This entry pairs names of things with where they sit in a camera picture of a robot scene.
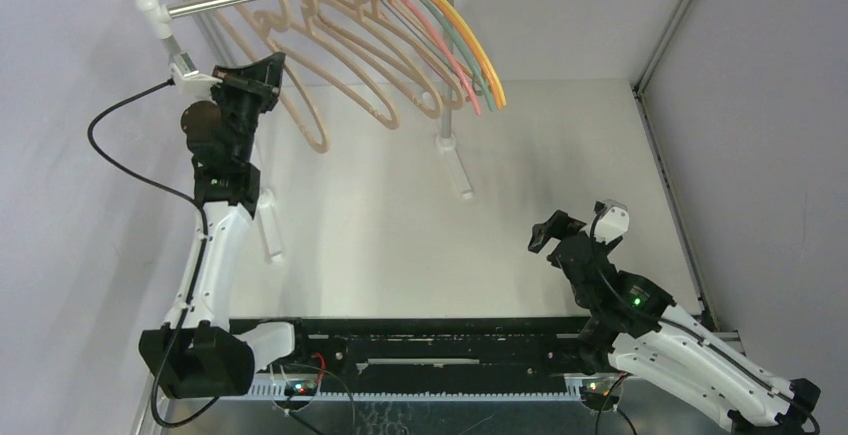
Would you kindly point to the pink wire hanger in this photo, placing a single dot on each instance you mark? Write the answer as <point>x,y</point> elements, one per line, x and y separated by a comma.
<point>434,37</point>

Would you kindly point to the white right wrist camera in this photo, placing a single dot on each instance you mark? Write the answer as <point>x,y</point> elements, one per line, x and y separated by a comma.
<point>611,221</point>

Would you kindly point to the rack post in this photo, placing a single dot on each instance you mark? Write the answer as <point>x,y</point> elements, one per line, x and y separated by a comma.
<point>448,147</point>
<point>159,21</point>

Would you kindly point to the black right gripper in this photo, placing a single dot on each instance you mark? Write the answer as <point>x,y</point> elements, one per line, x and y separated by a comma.
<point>568,238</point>

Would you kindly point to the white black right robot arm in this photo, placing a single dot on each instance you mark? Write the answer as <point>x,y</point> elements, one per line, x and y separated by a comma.
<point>637,328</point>

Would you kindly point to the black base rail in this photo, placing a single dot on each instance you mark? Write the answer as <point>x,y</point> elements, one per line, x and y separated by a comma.
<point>442,357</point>

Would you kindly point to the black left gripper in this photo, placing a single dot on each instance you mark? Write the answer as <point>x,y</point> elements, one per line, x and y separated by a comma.
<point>260,81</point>

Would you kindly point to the aluminium frame rail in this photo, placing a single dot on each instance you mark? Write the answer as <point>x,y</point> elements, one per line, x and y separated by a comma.
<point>643,407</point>

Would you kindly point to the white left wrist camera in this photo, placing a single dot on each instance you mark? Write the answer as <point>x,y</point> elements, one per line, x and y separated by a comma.
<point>188,79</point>

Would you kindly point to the right rack post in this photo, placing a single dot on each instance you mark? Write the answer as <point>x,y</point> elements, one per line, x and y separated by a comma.
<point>448,147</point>

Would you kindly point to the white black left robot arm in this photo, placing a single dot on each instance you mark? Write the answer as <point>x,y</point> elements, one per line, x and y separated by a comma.
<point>195,354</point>

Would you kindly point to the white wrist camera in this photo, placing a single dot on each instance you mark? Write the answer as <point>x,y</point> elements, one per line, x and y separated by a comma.
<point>611,221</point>
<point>188,79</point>

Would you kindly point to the left rack post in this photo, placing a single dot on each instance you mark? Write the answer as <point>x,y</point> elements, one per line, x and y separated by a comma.
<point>159,21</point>

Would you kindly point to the orange wire hanger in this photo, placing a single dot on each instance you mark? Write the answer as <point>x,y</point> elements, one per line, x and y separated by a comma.
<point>491,80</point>

